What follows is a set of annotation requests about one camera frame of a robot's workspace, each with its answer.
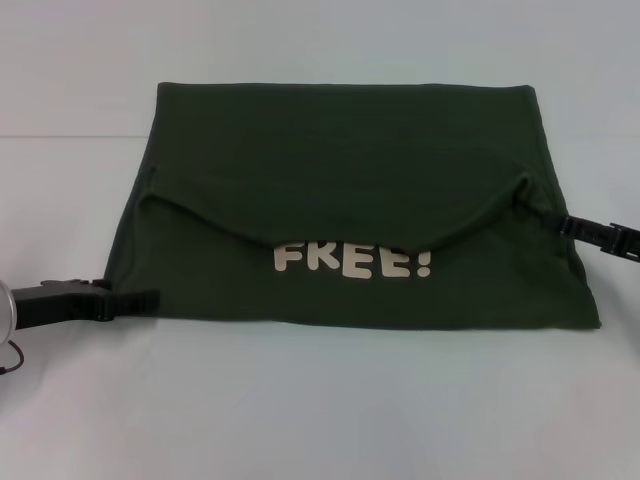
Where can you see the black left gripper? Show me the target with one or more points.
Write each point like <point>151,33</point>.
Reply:
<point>55,305</point>

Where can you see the dark green t-shirt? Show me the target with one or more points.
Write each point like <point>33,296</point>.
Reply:
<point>350,190</point>

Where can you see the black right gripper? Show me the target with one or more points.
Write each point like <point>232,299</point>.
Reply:
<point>624,242</point>

